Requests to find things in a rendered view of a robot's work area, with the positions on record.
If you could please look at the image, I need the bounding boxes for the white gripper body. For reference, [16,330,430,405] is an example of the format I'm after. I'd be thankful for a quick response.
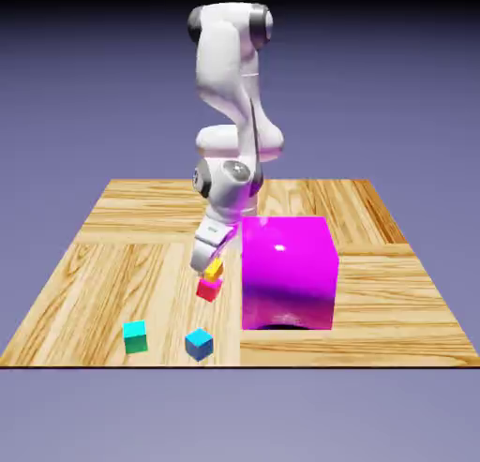
[189,235,224,274]

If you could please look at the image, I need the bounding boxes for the small yellow cube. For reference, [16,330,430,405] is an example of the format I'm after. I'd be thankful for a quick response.
[203,258,225,284]

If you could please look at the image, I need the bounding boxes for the small red cube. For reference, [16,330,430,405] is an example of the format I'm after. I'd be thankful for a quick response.
[195,277,224,304]

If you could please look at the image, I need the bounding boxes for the small blue cube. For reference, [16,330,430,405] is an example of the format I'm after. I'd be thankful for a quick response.
[184,327,215,363]

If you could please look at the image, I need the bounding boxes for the small green cube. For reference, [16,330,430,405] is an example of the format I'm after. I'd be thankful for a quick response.
[122,320,149,355]

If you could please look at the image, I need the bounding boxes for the large magenta box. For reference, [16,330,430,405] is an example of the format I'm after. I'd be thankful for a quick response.
[240,216,340,332]

